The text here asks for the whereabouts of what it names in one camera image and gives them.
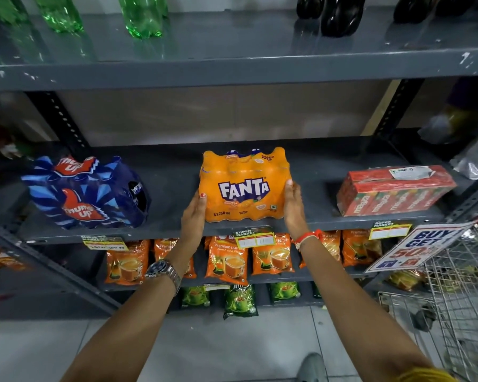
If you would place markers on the person's left hand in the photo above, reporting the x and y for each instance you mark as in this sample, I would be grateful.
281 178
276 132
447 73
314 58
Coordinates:
190 230

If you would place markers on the person's right hand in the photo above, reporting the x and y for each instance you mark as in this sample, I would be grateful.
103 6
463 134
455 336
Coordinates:
294 216

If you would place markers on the person's right thumb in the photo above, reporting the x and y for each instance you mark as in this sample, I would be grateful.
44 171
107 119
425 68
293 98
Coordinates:
289 192

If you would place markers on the person's left thumb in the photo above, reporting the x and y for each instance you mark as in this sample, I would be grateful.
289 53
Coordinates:
201 204

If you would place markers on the orange soda bottle multipack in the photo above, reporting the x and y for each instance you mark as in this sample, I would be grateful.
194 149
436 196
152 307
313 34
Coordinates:
243 186

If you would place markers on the person's left forearm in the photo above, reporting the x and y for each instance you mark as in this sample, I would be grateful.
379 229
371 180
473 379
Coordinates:
127 330

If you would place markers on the person's right forearm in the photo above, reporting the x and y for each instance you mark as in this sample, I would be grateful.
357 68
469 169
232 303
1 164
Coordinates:
354 314

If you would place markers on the red and white wristband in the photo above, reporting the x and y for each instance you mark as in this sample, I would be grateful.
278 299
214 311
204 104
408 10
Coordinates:
304 237

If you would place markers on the yellow shelf price label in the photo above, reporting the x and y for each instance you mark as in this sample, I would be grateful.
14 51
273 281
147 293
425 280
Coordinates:
255 237
104 243
389 230

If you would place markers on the row of orange tea packets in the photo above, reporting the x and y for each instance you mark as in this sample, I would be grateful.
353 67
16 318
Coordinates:
227 260

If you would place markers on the silver wristwatch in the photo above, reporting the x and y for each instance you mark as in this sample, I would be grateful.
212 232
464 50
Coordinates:
165 271

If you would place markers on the white shelf label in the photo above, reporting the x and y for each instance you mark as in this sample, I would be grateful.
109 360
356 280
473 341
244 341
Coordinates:
217 287

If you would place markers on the green tea packet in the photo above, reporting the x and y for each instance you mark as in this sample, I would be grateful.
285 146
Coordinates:
285 291
195 296
316 290
240 301

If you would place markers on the red juice carton multipack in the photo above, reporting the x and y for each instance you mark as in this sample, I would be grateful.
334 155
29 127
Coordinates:
394 190

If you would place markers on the blue cola bottle multipack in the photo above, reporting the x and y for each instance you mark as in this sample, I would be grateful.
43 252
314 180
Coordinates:
83 194

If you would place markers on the white promo sign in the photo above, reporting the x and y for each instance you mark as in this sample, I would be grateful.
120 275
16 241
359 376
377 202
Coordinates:
418 246

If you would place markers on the grey metal shelf rack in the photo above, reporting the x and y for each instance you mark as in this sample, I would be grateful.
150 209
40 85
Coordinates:
223 63

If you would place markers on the yellow snack packet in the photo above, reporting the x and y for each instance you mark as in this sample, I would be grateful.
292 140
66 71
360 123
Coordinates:
406 279

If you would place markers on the clear plastic bag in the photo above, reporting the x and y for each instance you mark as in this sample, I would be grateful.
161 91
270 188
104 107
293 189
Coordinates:
476 157
438 129

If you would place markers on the grey shoe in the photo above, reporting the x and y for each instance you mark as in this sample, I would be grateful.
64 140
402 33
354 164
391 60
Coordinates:
311 368

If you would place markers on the dark cola bottle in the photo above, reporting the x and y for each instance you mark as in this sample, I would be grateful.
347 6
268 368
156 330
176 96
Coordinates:
456 3
310 5
341 15
414 7

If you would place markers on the green plastic bottle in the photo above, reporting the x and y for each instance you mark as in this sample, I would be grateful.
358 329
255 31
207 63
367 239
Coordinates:
4 7
143 15
59 13

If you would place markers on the yellow sleeve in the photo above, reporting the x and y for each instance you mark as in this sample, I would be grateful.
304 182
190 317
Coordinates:
424 375

